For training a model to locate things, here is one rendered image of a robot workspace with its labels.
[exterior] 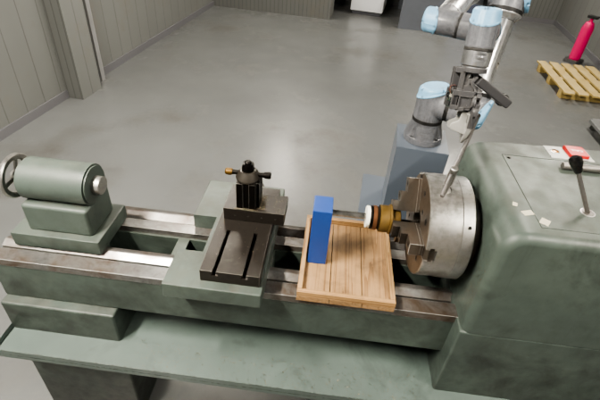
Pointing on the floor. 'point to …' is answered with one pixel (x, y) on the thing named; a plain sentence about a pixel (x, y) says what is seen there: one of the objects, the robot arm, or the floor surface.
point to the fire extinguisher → (581, 42)
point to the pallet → (572, 80)
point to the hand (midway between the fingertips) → (464, 138)
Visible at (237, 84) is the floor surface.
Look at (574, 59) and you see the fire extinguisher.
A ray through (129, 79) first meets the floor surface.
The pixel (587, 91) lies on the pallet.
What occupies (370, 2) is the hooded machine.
